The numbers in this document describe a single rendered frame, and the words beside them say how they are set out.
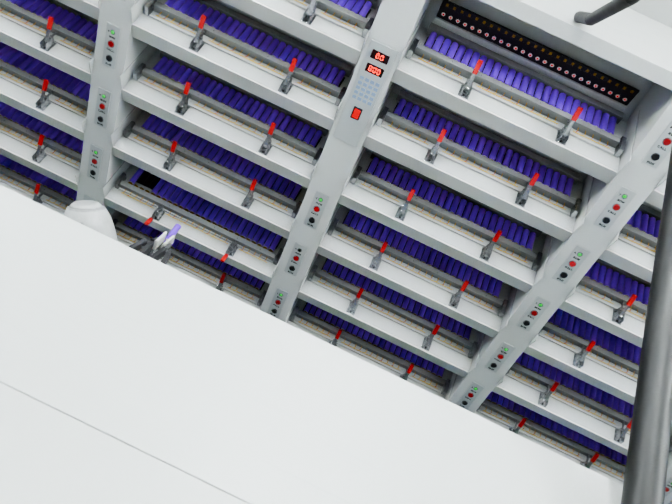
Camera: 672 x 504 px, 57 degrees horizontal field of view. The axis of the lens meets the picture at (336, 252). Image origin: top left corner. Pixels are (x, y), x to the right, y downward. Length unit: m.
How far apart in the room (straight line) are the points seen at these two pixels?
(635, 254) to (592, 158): 0.31
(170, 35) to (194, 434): 1.54
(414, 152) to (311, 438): 1.36
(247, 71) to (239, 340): 1.38
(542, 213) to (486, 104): 0.34
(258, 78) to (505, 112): 0.65
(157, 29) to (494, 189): 1.00
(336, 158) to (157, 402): 1.41
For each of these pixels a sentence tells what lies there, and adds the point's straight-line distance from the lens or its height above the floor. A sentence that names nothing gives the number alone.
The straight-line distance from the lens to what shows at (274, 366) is 0.43.
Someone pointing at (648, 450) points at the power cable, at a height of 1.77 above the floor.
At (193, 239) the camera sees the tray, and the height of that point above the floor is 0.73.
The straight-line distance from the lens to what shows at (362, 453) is 0.41.
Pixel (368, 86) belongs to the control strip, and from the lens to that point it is 1.64.
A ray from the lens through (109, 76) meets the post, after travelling 1.96.
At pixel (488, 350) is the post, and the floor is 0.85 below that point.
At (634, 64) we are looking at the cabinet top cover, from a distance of 1.61.
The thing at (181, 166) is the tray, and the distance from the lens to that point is 2.00.
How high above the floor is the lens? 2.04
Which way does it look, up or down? 36 degrees down
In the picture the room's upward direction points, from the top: 25 degrees clockwise
